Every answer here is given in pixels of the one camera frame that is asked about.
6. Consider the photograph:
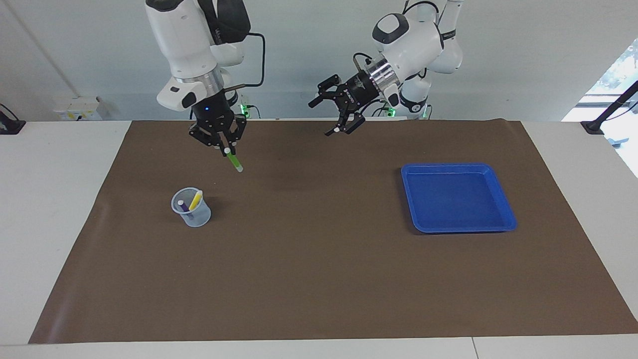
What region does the white wall socket box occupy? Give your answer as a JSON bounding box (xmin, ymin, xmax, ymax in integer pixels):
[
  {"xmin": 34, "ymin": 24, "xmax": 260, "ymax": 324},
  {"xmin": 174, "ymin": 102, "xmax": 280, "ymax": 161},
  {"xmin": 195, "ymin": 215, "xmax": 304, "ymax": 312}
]
[{"xmin": 52, "ymin": 96, "xmax": 103, "ymax": 121}]

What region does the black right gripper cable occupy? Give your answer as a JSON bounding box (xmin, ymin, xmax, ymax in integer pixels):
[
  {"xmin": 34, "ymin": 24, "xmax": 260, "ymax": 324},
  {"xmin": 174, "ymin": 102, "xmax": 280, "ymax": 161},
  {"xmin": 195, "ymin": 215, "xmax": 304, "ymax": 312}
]
[{"xmin": 222, "ymin": 31, "xmax": 266, "ymax": 95}]

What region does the brown table mat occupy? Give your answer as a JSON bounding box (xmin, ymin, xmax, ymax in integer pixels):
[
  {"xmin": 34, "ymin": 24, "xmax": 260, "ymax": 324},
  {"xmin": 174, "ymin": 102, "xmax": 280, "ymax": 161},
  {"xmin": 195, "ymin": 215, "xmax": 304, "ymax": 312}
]
[{"xmin": 28, "ymin": 119, "xmax": 638, "ymax": 345}]

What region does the black left arm base cable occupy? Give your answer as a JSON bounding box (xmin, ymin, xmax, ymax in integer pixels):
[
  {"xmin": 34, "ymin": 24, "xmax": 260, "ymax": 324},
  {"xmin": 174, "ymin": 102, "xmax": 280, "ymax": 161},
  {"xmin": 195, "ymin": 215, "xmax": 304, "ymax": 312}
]
[{"xmin": 366, "ymin": 97, "xmax": 399, "ymax": 120}]

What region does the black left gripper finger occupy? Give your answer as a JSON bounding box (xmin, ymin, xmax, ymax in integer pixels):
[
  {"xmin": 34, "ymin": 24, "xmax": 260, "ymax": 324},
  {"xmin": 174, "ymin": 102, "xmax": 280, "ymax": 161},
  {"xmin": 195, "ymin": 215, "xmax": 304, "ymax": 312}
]
[
  {"xmin": 325, "ymin": 107, "xmax": 366, "ymax": 137},
  {"xmin": 308, "ymin": 75, "xmax": 344, "ymax": 109}
]

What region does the black clamp stand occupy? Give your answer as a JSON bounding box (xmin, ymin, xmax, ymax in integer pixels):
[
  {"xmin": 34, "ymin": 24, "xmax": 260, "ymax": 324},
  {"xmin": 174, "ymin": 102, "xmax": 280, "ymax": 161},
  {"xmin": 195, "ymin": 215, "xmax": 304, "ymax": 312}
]
[{"xmin": 581, "ymin": 80, "xmax": 638, "ymax": 135}]

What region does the bright window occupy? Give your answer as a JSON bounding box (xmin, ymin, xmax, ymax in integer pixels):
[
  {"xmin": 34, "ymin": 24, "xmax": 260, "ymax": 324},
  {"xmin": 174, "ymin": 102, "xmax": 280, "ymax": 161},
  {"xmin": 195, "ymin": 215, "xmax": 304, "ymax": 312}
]
[{"xmin": 562, "ymin": 40, "xmax": 638, "ymax": 178}]

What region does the black desk mount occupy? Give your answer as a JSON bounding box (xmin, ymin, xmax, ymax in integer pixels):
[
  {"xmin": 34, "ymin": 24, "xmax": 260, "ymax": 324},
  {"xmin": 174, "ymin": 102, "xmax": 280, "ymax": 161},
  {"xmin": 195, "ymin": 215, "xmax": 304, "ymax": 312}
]
[{"xmin": 0, "ymin": 104, "xmax": 26, "ymax": 135}]

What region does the green highlighter pen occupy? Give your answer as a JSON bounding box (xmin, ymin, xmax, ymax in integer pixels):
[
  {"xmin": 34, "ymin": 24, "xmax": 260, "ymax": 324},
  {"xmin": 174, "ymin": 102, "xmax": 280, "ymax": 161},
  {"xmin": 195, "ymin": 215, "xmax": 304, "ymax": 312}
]
[{"xmin": 224, "ymin": 148, "xmax": 244, "ymax": 173}]

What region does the blue plastic tray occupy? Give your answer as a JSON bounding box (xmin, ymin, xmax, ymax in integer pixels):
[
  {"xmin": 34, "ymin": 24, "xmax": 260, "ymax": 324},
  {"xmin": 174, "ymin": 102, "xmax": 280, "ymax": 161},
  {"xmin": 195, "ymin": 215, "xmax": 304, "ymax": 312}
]
[{"xmin": 401, "ymin": 163, "xmax": 517, "ymax": 234}]

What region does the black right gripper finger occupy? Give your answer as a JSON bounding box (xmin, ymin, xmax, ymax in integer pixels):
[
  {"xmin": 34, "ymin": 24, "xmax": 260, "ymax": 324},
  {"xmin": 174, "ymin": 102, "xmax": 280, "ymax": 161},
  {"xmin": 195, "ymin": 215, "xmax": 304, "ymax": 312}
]
[
  {"xmin": 227, "ymin": 116, "xmax": 247, "ymax": 155},
  {"xmin": 188, "ymin": 124, "xmax": 222, "ymax": 150}
]

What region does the clear plastic cup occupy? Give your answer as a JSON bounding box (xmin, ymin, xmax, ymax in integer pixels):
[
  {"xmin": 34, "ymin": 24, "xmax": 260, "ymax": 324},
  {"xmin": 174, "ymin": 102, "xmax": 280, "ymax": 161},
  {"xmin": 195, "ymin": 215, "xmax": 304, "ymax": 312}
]
[{"xmin": 171, "ymin": 187, "xmax": 212, "ymax": 228}]

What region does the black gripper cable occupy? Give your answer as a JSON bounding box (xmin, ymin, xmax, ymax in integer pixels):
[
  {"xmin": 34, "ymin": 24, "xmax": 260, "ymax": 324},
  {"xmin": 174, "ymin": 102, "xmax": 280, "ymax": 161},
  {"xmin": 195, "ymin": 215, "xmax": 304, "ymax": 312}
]
[
  {"xmin": 352, "ymin": 0, "xmax": 444, "ymax": 75},
  {"xmin": 222, "ymin": 31, "xmax": 266, "ymax": 95}
]

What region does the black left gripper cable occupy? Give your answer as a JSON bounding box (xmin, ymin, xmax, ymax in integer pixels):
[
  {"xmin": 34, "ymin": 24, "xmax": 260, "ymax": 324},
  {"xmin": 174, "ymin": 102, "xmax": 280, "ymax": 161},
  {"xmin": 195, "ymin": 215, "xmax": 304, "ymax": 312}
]
[{"xmin": 352, "ymin": 0, "xmax": 444, "ymax": 75}]

